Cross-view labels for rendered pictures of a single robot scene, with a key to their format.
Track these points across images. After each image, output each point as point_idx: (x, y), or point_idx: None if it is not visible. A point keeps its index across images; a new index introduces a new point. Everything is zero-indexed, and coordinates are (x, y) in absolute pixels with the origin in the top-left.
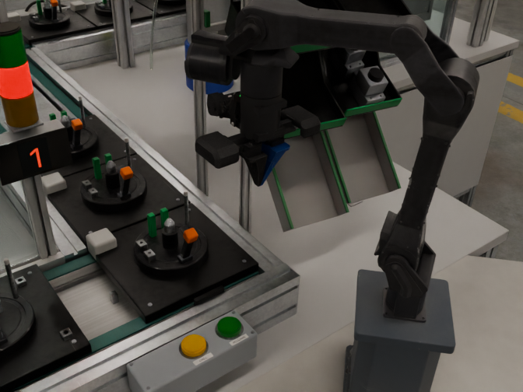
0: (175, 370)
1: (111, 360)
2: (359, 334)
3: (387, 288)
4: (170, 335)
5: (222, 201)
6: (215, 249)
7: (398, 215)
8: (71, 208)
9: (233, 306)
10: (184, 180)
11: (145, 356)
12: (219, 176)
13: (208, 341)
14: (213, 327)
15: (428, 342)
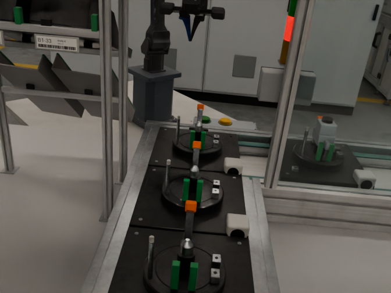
0: (238, 121)
1: (262, 133)
2: (180, 72)
3: (151, 71)
4: (231, 129)
5: (84, 216)
6: (171, 139)
7: (163, 22)
8: (235, 200)
9: (192, 124)
10: (124, 186)
11: (247, 128)
12: (46, 240)
13: (216, 121)
14: (209, 124)
15: (163, 65)
